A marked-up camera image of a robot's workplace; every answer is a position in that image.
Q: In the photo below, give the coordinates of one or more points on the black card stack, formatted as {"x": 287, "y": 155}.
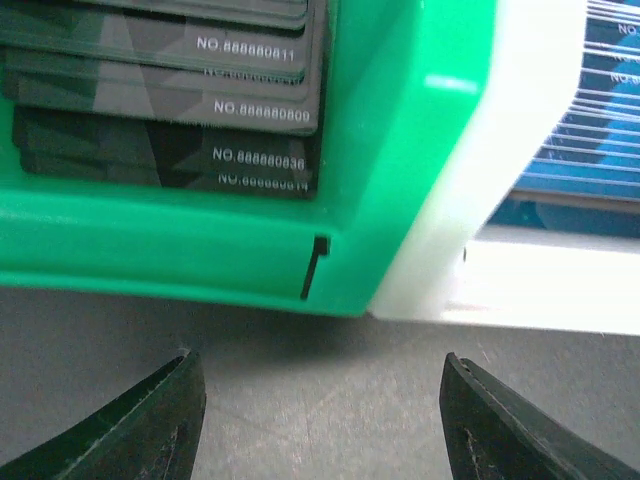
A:
{"x": 165, "y": 94}

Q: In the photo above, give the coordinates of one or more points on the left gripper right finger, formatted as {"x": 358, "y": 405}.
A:
{"x": 492, "y": 432}

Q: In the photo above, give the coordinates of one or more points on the blue card stack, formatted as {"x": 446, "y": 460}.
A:
{"x": 584, "y": 178}

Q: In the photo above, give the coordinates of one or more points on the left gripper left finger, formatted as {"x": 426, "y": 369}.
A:
{"x": 151, "y": 431}

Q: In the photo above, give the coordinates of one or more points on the green double card bin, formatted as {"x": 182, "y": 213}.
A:
{"x": 405, "y": 80}

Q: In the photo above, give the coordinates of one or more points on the white card bin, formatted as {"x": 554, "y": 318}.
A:
{"x": 503, "y": 73}

